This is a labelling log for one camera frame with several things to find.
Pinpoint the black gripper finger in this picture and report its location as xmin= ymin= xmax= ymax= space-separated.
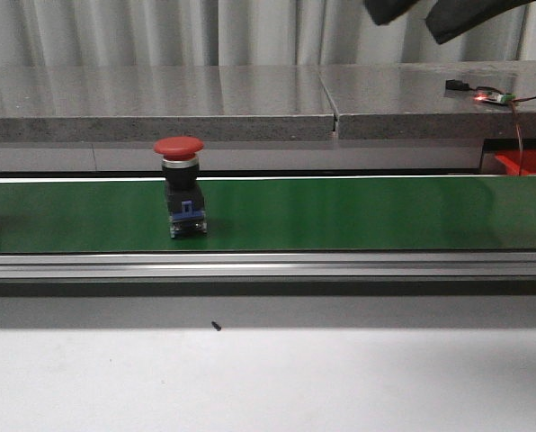
xmin=425 ymin=0 xmax=532 ymax=44
xmin=363 ymin=0 xmax=418 ymax=25

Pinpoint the red push button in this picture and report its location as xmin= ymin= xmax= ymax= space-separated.
xmin=154 ymin=136 xmax=207 ymax=239

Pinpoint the black connector plug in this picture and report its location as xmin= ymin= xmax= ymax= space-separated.
xmin=445 ymin=79 xmax=472 ymax=92

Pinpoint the small green circuit board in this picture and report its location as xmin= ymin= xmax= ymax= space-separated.
xmin=474 ymin=91 xmax=515 ymax=106

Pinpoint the red plastic bin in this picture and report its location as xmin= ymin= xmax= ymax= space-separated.
xmin=494 ymin=149 xmax=536 ymax=176

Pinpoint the grey stone countertop left slab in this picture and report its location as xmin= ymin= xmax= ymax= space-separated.
xmin=0 ymin=66 xmax=335 ymax=143

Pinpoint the green conveyor belt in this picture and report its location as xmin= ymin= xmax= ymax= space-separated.
xmin=0 ymin=176 xmax=536 ymax=254

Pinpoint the grey pleated curtain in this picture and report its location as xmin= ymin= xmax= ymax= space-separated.
xmin=0 ymin=1 xmax=536 ymax=67

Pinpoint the red brown wire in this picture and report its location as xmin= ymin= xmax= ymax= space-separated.
xmin=508 ymin=94 xmax=536 ymax=177

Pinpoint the aluminium conveyor frame rail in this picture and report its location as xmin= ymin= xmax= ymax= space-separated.
xmin=0 ymin=251 xmax=536 ymax=283

